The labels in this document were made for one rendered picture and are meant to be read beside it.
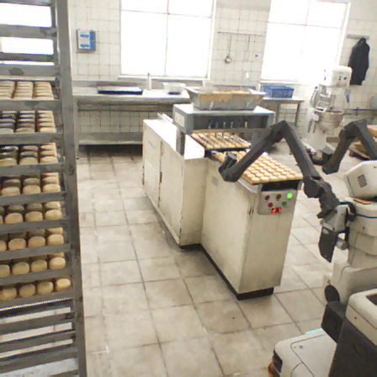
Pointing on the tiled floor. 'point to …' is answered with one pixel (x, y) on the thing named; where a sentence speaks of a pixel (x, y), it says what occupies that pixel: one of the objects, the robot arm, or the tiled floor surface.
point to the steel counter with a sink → (82, 91)
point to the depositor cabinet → (174, 184)
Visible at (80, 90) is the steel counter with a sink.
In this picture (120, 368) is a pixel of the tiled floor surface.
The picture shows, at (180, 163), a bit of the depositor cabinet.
